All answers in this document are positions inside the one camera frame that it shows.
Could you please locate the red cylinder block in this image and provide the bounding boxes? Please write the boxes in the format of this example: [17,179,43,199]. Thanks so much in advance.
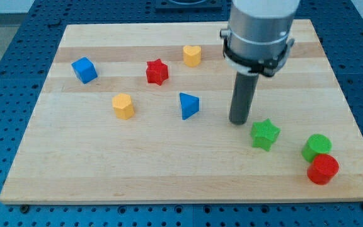
[307,154,340,185]

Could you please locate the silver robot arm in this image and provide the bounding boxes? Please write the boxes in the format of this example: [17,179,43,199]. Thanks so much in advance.
[220,0,300,125]

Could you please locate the yellow hexagon block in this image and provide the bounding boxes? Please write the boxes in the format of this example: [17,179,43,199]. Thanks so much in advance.
[112,93,135,120]

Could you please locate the blue cube block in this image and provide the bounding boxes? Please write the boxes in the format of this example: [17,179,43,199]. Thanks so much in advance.
[71,57,98,84]

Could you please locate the red star block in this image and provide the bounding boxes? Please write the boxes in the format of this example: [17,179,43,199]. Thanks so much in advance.
[146,59,169,86]

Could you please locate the green star block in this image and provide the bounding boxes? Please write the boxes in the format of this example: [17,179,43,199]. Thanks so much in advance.
[250,119,280,151]

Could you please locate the wooden board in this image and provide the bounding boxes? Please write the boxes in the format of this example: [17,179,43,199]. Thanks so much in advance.
[0,20,363,205]

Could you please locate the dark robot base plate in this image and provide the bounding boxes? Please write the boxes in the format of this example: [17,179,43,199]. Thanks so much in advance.
[154,0,223,11]

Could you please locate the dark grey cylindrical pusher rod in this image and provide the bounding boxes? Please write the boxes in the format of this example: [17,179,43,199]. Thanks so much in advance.
[229,73,258,125]

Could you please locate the yellow heart block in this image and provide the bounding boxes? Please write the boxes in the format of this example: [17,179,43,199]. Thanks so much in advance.
[183,45,202,67]

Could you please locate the blue triangle block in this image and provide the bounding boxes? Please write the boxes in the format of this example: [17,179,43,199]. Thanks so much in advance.
[179,93,200,120]

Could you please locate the green cylinder block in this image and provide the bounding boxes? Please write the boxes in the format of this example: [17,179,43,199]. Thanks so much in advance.
[301,134,332,163]

